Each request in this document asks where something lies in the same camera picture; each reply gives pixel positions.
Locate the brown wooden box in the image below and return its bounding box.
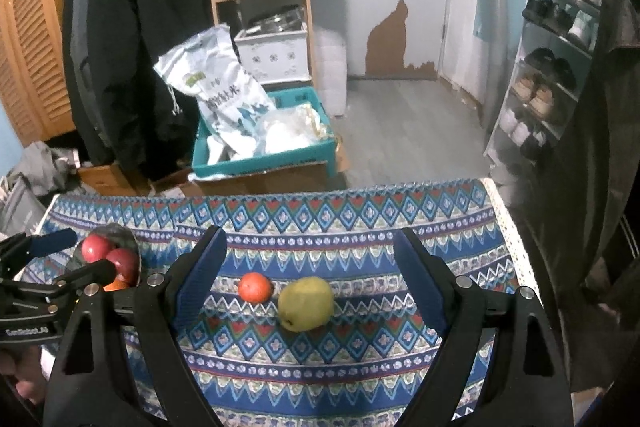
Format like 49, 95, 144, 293
77, 162, 151, 198

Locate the orange with dark notch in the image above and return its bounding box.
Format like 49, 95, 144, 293
237, 272, 274, 305

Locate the person's left hand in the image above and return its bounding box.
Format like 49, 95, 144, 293
0, 347, 50, 408

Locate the green pear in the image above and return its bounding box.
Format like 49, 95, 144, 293
277, 277, 335, 333

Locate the blue patterned tablecloth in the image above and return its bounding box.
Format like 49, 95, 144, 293
25, 178, 531, 427

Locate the grey printed bag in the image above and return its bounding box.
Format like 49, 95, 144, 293
0, 184, 51, 234

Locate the black jacket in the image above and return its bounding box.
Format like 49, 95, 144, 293
61, 0, 216, 180

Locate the dark brown coat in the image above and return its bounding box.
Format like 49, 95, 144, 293
515, 0, 640, 393

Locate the metal bowl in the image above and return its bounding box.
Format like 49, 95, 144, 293
247, 6, 306, 35

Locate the white printed rice bag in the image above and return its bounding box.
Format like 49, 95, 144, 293
153, 26, 277, 168

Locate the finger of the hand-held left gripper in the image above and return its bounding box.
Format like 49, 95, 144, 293
0, 258, 117, 305
0, 228, 79, 266

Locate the white shoe rack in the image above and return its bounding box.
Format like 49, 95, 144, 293
482, 0, 601, 188

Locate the teal plastic crate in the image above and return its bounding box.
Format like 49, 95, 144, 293
192, 87, 337, 180

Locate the white patterned crate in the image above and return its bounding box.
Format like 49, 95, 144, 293
234, 23, 310, 82

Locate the clear plastic bag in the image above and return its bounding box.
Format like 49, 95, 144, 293
260, 103, 332, 154

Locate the white door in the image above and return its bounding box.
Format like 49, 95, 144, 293
439, 0, 501, 108

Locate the white quilted pack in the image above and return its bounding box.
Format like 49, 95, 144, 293
317, 29, 349, 116

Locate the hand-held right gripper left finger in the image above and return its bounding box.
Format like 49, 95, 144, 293
42, 226, 229, 427

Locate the grey garment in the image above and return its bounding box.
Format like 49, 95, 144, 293
10, 141, 81, 198

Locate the wooden louvre cabinet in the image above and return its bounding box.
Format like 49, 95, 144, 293
0, 0, 96, 148

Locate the red apple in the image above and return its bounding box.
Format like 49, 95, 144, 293
81, 234, 115, 264
106, 248, 138, 286

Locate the cardboard box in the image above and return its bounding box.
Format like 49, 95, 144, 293
150, 142, 351, 198

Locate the shoe rack with shoes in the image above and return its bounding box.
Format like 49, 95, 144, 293
495, 0, 603, 160

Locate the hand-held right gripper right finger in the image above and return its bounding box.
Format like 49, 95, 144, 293
392, 228, 573, 427

